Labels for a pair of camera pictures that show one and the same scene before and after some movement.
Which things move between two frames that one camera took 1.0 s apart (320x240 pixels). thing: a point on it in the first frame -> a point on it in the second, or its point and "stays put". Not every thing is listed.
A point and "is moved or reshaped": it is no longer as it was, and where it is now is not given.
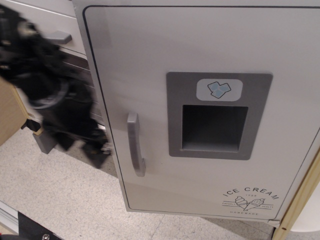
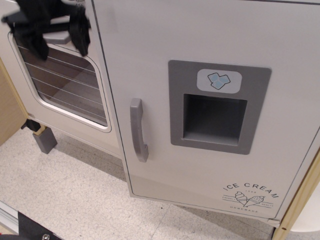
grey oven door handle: x=58 y=37 stays put
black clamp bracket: x=32 y=124 stays put
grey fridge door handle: x=139 y=162 -> x=141 y=147
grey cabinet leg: x=47 y=141 stays put
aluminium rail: x=9 y=217 stays put
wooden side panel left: x=13 y=116 stays put
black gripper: x=68 y=111 -> x=34 y=15
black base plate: x=29 y=228 stays put
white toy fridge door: x=212 y=107 is moved or reshaped
